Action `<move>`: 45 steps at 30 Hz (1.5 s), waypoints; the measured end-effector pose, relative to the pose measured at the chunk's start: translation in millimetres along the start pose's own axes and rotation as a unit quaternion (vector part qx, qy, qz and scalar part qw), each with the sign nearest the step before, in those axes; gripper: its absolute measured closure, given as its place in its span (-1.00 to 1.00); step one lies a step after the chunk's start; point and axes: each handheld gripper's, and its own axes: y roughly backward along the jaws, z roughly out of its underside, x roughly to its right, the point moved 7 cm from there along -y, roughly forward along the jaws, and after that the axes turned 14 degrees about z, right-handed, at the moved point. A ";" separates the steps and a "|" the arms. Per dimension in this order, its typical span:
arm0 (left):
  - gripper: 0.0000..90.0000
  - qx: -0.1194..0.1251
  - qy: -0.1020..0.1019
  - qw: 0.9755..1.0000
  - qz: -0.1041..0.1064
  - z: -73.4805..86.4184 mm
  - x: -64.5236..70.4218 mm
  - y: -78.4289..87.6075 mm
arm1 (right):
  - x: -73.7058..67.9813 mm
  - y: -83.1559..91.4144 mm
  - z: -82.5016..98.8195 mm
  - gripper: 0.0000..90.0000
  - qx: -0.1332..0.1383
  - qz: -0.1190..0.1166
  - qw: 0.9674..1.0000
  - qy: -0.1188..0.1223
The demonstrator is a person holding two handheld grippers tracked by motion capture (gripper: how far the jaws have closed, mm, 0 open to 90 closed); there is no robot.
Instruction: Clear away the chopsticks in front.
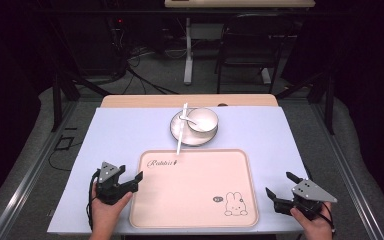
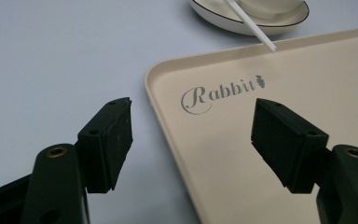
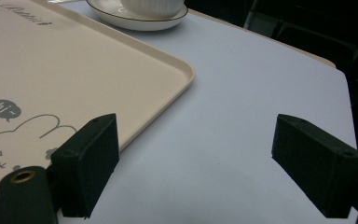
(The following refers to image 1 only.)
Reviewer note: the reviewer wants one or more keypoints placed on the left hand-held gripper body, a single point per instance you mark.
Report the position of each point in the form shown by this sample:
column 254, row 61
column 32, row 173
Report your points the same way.
column 108, row 188

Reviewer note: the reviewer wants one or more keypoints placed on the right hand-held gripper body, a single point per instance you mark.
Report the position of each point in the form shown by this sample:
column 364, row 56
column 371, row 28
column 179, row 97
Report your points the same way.
column 308, row 196

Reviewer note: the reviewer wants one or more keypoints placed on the pink rabbit print tray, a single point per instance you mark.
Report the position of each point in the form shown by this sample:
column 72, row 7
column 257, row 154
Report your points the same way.
column 193, row 190

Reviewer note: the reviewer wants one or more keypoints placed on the white plate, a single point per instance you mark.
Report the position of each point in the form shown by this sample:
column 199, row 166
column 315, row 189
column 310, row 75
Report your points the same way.
column 193, row 138

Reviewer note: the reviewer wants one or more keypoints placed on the white bowl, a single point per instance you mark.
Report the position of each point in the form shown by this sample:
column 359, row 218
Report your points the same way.
column 205, row 121

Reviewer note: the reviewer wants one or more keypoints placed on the person's left hand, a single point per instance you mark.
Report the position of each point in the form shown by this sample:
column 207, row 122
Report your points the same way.
column 105, row 215

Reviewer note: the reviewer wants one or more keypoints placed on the person's right hand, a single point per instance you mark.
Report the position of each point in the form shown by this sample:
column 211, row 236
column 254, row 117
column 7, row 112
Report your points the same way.
column 315, row 228

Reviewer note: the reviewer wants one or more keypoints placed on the light blue table mat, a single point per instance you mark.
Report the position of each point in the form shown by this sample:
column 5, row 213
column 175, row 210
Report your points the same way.
column 113, row 140

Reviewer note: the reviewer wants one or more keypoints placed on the black metal stand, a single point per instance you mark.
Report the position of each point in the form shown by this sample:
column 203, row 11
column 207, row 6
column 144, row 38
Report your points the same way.
column 57, row 100
column 329, row 106

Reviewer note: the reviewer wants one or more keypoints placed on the black equipment with red light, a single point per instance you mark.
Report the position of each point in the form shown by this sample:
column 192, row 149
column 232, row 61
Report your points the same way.
column 118, row 43

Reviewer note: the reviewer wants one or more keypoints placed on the white desk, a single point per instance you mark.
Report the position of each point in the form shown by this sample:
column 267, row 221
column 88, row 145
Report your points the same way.
column 188, row 50

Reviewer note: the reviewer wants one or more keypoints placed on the black chair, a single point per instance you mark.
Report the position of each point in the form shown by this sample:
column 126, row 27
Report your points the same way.
column 253, row 40

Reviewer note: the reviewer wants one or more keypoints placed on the aluminium floor rail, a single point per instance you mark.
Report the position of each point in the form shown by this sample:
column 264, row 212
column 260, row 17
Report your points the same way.
column 30, row 173
column 350, row 173

